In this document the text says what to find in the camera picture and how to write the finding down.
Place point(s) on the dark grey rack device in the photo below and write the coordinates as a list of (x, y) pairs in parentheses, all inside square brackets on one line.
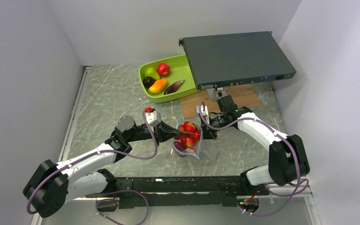
[(227, 60)]

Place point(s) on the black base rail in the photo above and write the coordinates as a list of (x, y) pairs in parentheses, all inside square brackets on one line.
[(181, 191)]

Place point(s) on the red fake lychee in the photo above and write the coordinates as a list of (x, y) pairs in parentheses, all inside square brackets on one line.
[(190, 128), (189, 142)]

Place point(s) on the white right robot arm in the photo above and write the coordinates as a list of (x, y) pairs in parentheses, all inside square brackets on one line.
[(287, 159)]

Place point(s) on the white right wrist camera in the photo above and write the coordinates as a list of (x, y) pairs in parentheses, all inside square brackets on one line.
[(202, 112)]

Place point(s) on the wooden board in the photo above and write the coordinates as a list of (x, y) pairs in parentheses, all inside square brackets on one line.
[(243, 95)]

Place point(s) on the metal stand base plate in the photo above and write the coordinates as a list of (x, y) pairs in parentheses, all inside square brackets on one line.
[(216, 93)]

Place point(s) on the clear zip top bag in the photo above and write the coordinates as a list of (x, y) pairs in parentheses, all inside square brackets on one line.
[(197, 136)]

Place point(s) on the dark purple fake fruit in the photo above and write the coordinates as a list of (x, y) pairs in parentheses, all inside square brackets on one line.
[(148, 81)]

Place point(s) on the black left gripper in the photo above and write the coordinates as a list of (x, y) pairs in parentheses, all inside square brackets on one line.
[(163, 132)]

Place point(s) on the magenta fake sweet potato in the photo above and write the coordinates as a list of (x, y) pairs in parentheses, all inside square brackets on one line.
[(179, 146)]

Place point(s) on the aluminium frame rail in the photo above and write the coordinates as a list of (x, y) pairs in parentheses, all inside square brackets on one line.
[(75, 114)]

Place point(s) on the red fake apple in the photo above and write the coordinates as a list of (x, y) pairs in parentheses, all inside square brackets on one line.
[(163, 70)]

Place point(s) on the lime green plastic tub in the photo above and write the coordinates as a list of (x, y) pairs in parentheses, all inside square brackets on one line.
[(179, 70)]

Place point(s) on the orange fake fruit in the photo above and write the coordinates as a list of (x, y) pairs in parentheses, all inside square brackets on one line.
[(159, 86)]

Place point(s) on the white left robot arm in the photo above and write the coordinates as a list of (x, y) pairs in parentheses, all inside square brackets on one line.
[(54, 184)]

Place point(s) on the purple fake eggplant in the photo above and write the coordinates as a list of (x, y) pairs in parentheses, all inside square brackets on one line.
[(173, 87)]

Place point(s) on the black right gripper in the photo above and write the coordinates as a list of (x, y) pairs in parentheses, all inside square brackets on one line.
[(208, 133)]

